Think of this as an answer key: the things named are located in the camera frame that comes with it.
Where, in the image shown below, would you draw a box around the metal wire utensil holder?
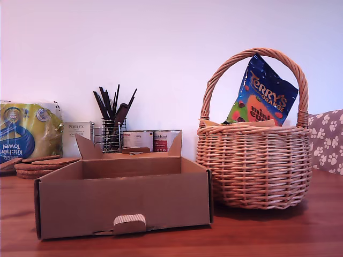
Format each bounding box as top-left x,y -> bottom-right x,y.
93,117 -> 127,153

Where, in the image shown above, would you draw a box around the flat cork mat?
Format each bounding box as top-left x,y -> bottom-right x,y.
31,157 -> 81,166
21,155 -> 61,163

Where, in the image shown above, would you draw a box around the white Porlex box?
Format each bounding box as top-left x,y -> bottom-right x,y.
63,122 -> 92,147

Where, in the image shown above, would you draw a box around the dark brown utensil handle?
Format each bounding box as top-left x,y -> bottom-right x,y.
114,102 -> 130,134

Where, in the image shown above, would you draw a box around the black chopstick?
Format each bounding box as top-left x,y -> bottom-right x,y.
92,89 -> 108,120
103,89 -> 113,119
98,85 -> 112,119
112,82 -> 121,115
124,87 -> 138,112

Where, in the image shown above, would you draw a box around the grey paw print cushion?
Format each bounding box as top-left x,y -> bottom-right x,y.
307,109 -> 343,175

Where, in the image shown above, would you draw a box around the blue Terry's mini eggs bag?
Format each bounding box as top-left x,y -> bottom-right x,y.
222,52 -> 300,126

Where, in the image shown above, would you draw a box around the yellow blue kitchen towel pack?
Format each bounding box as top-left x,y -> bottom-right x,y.
0,99 -> 64,164

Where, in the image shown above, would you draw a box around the tin can red label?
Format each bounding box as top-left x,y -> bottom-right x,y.
153,130 -> 183,153

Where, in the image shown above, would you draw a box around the square cork mat pile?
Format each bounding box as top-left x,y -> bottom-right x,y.
0,157 -> 24,176

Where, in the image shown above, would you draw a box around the woven wicker basket with handle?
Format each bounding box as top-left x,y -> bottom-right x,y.
196,47 -> 314,210

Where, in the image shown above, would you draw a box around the round cork coaster stack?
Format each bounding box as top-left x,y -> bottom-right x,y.
14,162 -> 65,179

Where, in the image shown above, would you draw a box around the tin can white label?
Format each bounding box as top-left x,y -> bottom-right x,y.
122,130 -> 154,153

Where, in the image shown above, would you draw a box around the brown cardboard box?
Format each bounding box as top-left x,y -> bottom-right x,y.
34,130 -> 214,240

